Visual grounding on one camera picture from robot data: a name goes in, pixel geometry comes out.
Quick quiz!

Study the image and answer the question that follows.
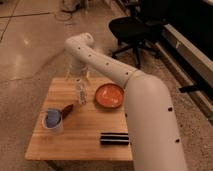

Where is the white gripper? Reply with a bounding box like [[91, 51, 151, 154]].
[[65, 58, 90, 84]]

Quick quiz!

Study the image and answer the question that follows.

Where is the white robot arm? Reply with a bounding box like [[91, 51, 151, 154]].
[[65, 33, 188, 171]]

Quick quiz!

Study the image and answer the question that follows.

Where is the clear plastic bottle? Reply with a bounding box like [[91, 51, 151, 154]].
[[75, 78, 87, 105]]

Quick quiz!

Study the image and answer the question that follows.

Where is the orange ceramic bowl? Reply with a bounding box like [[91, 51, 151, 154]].
[[95, 83, 124, 108]]

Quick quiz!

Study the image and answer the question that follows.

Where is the wooden table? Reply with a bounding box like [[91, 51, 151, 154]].
[[25, 77, 132, 161]]

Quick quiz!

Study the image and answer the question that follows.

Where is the white cup with blue cloth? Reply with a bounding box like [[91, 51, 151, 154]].
[[42, 108, 63, 134]]

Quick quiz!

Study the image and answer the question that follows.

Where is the black rectangular block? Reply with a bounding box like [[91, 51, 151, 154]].
[[100, 132, 129, 145]]

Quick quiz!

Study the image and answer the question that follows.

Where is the black office chair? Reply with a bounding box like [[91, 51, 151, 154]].
[[108, 0, 172, 68]]

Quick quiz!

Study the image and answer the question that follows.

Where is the white and black desk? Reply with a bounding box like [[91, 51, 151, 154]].
[[159, 0, 213, 111]]

